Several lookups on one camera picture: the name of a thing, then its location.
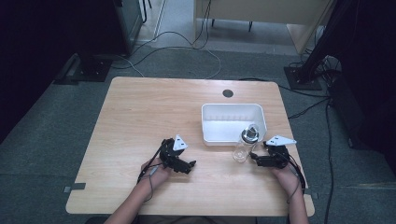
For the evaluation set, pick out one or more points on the grey tape strip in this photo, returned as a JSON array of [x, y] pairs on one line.
[[74, 187]]

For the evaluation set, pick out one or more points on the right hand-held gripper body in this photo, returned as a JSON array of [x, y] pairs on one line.
[[276, 154]]

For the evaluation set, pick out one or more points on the dark grey cabinet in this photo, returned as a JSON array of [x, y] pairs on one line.
[[129, 21]]

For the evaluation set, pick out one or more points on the light wooden cabinet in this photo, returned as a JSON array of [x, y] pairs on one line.
[[264, 12]]

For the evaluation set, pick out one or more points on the black metal stand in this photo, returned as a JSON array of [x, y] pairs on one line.
[[303, 77], [95, 68]]

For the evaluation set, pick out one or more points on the dark round table grommet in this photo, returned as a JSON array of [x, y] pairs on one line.
[[228, 93]]

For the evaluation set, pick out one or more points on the clear plastic bottle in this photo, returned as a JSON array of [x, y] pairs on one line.
[[246, 143]]

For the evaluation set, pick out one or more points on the white plastic bin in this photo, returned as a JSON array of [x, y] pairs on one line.
[[229, 129]]

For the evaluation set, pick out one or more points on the person's left hand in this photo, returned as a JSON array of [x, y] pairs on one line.
[[157, 177]]

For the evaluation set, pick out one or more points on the person's right hand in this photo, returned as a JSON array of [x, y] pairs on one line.
[[288, 179]]

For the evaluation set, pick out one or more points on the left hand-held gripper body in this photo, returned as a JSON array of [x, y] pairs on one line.
[[170, 154]]

